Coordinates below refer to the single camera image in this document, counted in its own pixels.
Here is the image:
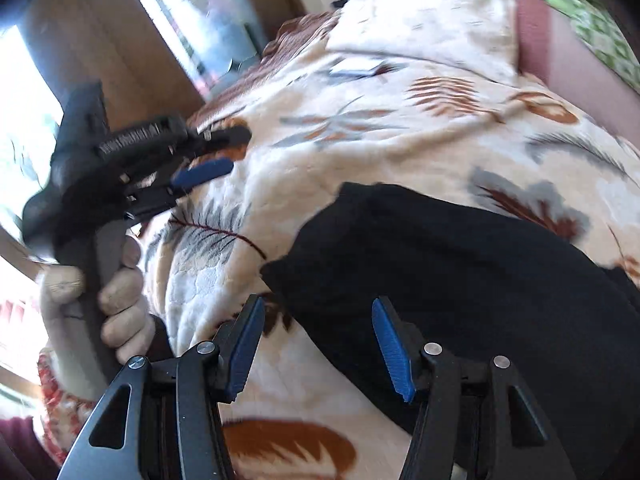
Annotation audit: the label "wooden window frame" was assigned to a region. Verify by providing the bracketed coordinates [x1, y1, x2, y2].
[0, 0, 311, 126]

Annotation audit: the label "green checked quilt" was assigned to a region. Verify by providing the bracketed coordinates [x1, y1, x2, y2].
[520, 0, 640, 81]

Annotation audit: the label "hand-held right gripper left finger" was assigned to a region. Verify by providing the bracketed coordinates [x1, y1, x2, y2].
[57, 294, 266, 480]

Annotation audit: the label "black pants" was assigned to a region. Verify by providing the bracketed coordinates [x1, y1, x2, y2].
[260, 182, 640, 480]

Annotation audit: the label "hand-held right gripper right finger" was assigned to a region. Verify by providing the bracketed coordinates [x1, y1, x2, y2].
[371, 296, 583, 480]

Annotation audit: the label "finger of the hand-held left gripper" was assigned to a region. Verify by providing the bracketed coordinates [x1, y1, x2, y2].
[175, 125, 252, 158]
[125, 157, 234, 222]

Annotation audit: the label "person's left forearm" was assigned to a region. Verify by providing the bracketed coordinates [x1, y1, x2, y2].
[37, 347, 101, 466]

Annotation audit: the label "person's left hand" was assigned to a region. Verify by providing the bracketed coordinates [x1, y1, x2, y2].
[42, 237, 157, 401]

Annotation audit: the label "leaf printed blanket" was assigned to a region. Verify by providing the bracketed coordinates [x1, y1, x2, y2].
[37, 10, 640, 480]

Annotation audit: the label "cream pillow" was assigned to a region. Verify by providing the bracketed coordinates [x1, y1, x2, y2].
[327, 0, 521, 86]

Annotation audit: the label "small white flat item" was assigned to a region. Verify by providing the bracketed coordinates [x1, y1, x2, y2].
[327, 57, 381, 78]

